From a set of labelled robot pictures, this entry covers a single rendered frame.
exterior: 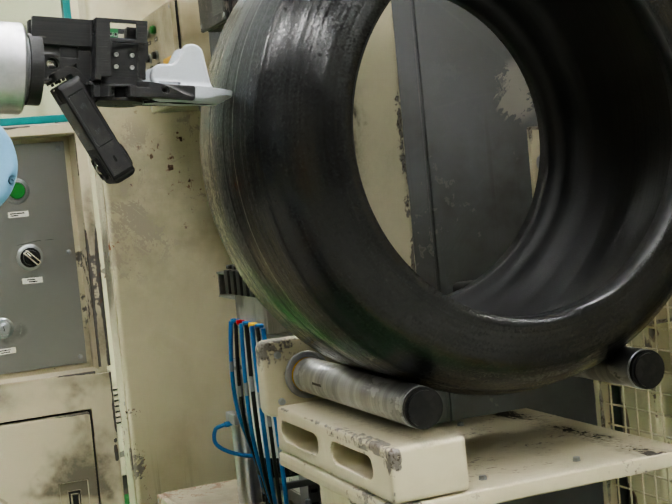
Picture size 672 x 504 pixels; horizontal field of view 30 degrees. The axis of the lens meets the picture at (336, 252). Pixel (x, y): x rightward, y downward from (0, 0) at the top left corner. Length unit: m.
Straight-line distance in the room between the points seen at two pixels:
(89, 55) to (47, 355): 0.74
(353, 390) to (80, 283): 0.64
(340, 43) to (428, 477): 0.45
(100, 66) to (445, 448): 0.52
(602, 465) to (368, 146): 0.54
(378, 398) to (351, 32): 0.39
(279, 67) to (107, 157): 0.19
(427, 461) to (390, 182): 0.50
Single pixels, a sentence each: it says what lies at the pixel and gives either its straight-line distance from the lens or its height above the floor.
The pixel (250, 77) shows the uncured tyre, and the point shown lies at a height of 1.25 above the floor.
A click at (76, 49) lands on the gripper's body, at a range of 1.29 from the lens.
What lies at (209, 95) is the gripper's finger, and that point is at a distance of 1.30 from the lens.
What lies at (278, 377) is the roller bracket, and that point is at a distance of 1.61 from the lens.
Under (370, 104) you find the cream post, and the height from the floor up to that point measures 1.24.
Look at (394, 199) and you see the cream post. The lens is 1.69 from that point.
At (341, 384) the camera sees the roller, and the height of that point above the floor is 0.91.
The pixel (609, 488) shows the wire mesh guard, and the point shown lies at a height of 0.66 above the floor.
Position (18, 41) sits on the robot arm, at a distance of 1.25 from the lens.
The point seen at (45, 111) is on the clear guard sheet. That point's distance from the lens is 1.92.
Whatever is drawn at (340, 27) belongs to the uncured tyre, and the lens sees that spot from 1.26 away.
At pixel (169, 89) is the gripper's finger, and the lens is 1.27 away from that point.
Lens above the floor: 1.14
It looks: 3 degrees down
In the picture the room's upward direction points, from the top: 5 degrees counter-clockwise
